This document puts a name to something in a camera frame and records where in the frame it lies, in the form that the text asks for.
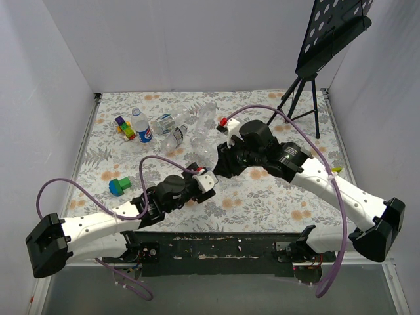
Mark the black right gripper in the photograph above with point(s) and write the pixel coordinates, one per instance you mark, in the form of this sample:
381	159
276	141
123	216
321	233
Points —
224	161

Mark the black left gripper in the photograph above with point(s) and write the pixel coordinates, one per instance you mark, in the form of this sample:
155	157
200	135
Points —
199	192

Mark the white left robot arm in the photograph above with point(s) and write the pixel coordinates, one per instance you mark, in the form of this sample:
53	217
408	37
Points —
56	241

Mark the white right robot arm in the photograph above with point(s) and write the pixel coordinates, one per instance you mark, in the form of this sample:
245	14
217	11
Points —
378	222

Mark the tall clear plastic bottle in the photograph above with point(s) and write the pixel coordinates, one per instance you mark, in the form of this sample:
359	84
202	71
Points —
205	120

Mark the clear bottle black label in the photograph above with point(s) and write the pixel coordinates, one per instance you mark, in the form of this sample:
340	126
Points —
174	139

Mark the small labelled clear bottle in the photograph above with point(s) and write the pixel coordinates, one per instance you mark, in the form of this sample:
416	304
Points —
166	122

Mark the Pepsi plastic bottle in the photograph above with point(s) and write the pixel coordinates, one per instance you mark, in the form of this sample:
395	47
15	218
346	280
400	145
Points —
140	124

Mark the blue green toy block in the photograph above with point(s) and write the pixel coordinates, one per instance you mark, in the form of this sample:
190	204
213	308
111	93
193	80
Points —
118	186

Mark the colourful toy block car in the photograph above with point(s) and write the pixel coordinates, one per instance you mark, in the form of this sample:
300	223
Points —
125	129

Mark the black music stand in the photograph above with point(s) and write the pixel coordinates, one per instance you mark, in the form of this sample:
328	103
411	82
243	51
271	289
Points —
333	25

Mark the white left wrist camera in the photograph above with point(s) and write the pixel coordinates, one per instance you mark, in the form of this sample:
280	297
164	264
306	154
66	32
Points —
205	179

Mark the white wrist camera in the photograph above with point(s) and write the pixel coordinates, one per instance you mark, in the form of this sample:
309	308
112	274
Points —
230	128
205	179

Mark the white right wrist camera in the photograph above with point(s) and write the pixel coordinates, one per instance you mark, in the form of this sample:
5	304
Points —
230	128

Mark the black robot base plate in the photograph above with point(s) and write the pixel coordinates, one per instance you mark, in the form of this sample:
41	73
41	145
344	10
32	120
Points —
213	253

